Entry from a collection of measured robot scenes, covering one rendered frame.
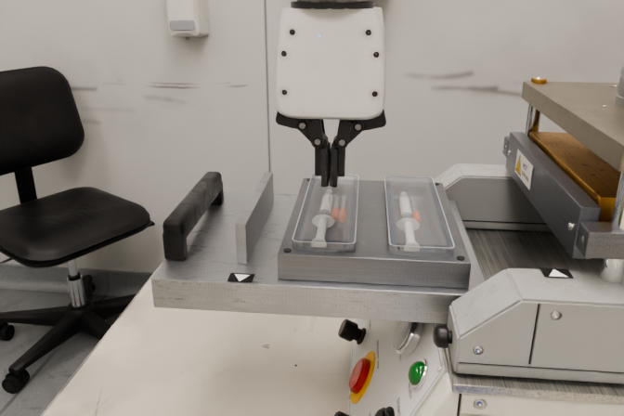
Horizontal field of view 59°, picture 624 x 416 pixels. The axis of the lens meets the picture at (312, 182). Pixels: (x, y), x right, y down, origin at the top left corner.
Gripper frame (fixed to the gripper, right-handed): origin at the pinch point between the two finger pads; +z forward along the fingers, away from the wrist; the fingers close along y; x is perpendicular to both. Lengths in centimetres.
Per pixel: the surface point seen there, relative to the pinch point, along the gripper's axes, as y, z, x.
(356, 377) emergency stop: 3.3, 25.0, -0.9
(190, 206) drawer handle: -13.4, 3.6, -3.6
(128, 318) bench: -30.4, 29.5, 14.4
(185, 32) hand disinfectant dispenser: -56, -2, 130
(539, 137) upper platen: 22.1, -1.4, 7.3
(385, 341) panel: 6.4, 20.5, 0.0
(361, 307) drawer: 3.6, 9.4, -11.1
